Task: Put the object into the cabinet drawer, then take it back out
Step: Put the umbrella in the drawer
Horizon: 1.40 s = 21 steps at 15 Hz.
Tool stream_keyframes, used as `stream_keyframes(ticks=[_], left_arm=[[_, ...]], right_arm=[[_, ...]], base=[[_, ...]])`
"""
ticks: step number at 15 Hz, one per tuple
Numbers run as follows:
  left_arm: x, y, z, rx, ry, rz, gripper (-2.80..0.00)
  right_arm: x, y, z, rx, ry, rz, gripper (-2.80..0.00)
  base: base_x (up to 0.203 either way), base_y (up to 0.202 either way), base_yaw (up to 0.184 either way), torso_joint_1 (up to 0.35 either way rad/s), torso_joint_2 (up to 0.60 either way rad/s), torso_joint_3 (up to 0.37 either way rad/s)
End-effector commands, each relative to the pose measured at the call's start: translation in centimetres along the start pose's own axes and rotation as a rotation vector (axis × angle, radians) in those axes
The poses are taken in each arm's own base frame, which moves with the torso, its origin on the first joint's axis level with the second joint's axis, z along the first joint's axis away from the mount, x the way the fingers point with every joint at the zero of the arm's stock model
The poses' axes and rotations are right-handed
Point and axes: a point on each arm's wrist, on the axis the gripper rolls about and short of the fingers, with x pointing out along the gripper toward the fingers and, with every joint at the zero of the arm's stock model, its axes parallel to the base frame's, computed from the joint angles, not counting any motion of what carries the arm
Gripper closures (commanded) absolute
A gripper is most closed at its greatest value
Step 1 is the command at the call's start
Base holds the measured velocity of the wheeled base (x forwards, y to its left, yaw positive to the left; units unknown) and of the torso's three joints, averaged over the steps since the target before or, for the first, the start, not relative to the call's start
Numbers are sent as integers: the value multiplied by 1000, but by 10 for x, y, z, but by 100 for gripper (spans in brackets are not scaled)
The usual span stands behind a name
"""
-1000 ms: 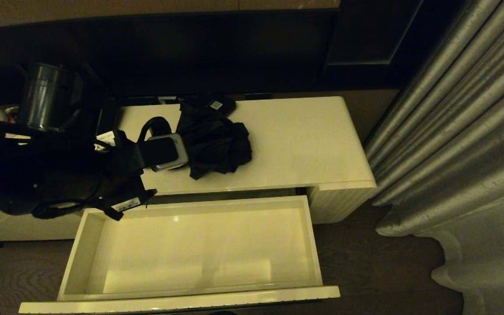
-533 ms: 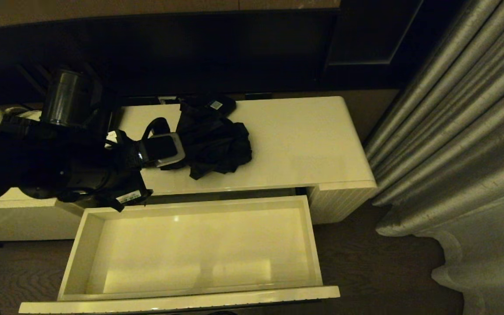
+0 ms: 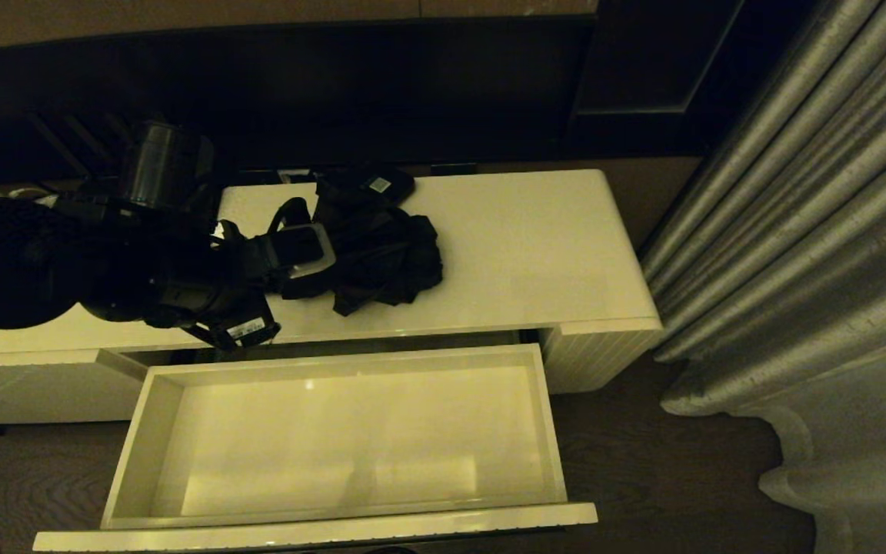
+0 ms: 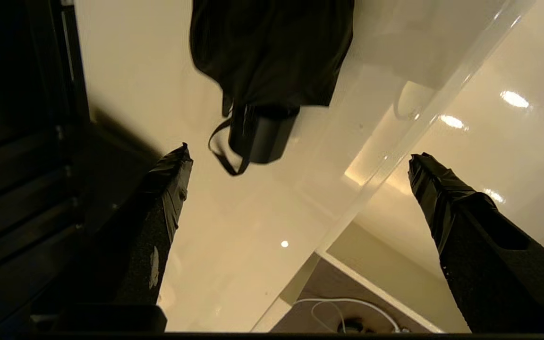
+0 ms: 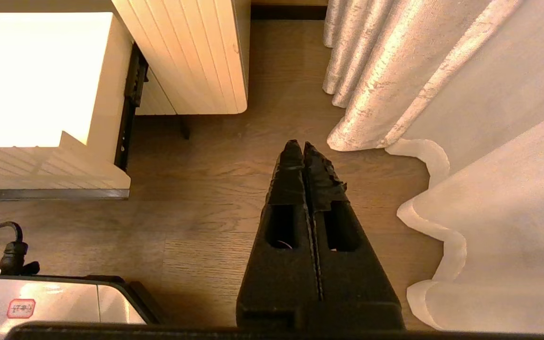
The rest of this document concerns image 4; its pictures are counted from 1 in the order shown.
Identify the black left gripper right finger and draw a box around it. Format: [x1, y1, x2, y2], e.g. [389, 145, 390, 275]
[408, 152, 544, 334]

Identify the black umbrella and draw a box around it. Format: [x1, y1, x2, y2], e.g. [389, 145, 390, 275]
[189, 0, 356, 177]

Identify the black television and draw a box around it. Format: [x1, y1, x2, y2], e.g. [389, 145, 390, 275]
[0, 0, 89, 333]

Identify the white floor cable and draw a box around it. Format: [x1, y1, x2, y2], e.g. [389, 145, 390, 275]
[291, 297, 410, 334]

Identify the black flat set-top box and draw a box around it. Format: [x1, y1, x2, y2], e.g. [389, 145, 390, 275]
[71, 120, 162, 246]

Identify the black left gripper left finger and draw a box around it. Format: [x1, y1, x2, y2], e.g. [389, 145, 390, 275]
[31, 143, 194, 332]

